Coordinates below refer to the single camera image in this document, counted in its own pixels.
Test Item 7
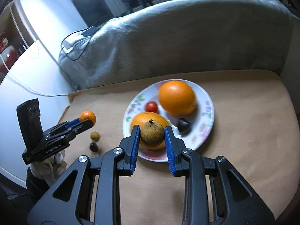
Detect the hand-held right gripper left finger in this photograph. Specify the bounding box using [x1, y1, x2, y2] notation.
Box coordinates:
[28, 125, 141, 225]

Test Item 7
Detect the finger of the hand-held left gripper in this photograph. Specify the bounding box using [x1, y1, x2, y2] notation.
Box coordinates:
[48, 118, 81, 134]
[46, 119, 93, 143]

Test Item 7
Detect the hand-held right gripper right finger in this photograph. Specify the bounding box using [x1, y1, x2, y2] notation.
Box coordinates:
[164, 126, 275, 225]

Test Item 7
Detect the mandarin with stem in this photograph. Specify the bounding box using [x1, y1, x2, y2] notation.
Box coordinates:
[80, 110, 97, 125]

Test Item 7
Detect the round large orange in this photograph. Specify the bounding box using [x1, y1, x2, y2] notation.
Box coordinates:
[130, 112, 170, 150]

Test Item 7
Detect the white floral plate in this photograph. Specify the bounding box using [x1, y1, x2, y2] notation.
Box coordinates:
[123, 79, 215, 162]

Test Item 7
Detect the red cherry tomato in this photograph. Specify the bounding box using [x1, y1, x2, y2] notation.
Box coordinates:
[145, 101, 158, 113]

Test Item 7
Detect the oval large orange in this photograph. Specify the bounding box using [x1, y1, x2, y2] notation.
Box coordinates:
[158, 80, 197, 116]

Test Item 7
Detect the person's left forearm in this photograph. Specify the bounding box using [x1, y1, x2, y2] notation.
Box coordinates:
[26, 167, 51, 193]

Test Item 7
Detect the person's left hand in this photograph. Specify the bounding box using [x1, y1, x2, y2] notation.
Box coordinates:
[30, 151, 66, 185]

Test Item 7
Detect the white cabinet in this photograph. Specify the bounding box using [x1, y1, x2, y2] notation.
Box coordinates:
[0, 0, 89, 183]

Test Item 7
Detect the red and white vase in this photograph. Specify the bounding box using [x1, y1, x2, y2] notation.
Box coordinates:
[0, 30, 20, 75]

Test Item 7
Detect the white power strip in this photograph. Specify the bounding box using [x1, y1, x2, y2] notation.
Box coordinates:
[63, 30, 85, 53]

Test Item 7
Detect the grey blanket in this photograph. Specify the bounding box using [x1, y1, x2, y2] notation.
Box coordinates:
[58, 0, 296, 91]

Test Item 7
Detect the thin white cable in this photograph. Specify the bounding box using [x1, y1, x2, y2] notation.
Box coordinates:
[0, 54, 69, 97]

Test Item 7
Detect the black cable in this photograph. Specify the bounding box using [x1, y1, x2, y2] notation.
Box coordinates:
[61, 26, 98, 61]

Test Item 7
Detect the white bead cord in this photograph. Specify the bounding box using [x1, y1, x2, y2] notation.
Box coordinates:
[9, 3, 39, 59]

